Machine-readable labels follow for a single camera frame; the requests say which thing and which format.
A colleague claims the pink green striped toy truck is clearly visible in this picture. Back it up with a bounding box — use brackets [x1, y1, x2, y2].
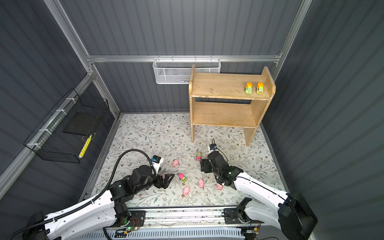
[196, 152, 202, 161]

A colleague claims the orange green mixer toy truck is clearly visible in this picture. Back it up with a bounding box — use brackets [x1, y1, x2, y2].
[245, 83, 253, 94]

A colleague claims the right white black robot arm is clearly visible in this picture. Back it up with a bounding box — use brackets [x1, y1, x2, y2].
[200, 151, 318, 240]

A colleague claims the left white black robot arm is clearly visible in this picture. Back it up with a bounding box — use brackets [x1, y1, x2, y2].
[23, 166, 174, 240]

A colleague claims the wooden two-tier shelf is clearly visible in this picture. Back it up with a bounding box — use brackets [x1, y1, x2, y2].
[189, 67, 276, 146]

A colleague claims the pink toy pig upper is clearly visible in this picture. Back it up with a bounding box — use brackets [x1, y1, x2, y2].
[172, 159, 179, 168]

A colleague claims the pink toy pig middle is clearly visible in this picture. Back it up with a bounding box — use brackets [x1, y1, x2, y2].
[198, 179, 205, 189]

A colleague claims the pink toy pig bottom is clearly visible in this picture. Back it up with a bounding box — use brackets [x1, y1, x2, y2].
[182, 186, 191, 197]

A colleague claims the pink toy pig right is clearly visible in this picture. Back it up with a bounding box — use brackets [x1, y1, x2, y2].
[217, 183, 223, 191]

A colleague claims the floral patterned table mat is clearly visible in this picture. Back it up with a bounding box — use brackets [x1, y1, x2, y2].
[92, 113, 285, 207]

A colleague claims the yellow green marker pen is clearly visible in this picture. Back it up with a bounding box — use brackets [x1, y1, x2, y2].
[78, 135, 93, 159]

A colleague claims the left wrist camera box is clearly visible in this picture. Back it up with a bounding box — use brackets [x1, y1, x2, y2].
[152, 155, 164, 173]

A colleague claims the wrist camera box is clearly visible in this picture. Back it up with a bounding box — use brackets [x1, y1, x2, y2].
[209, 144, 218, 152]
[152, 155, 164, 173]

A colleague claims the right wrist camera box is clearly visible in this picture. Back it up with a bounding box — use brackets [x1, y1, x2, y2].
[209, 144, 218, 152]

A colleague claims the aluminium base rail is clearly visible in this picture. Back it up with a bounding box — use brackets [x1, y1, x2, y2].
[59, 205, 304, 229]

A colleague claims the white perforated cable tray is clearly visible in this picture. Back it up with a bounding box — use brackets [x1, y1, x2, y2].
[65, 227, 247, 240]

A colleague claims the white wire mesh basket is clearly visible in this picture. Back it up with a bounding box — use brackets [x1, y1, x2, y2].
[153, 59, 222, 85]

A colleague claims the black wire mesh basket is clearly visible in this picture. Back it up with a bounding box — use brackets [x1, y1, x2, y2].
[24, 91, 110, 164]

